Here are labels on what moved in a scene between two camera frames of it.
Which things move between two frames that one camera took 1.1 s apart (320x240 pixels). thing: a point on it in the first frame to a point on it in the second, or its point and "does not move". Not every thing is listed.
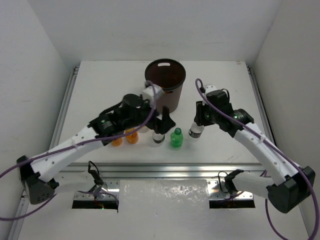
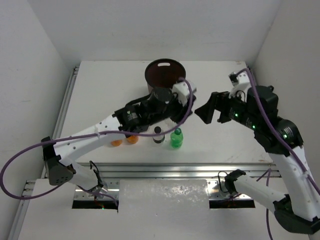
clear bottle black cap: (158, 138) does not move
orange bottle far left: (116, 142) does not move
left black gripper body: (157, 122) to (182, 109)
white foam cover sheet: (189, 198) does not move
